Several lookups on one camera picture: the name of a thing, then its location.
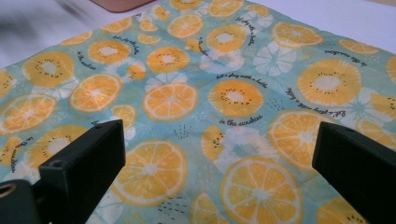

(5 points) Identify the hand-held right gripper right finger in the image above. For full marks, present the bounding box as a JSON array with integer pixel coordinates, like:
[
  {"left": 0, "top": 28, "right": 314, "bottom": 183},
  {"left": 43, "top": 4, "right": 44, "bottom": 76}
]
[{"left": 312, "top": 120, "right": 396, "bottom": 224}]

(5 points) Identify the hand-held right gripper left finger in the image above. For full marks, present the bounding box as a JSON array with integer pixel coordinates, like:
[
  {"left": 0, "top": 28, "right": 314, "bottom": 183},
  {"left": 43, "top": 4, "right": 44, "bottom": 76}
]
[{"left": 38, "top": 119, "right": 127, "bottom": 224}]

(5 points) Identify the lemon print cloth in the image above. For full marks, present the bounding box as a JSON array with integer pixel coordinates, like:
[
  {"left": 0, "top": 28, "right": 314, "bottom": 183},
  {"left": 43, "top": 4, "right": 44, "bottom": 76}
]
[{"left": 0, "top": 0, "right": 396, "bottom": 224}]

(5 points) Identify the orange plastic bin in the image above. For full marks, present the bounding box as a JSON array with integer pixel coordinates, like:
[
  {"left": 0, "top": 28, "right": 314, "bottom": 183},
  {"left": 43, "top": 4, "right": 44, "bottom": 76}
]
[{"left": 90, "top": 0, "right": 157, "bottom": 14}]

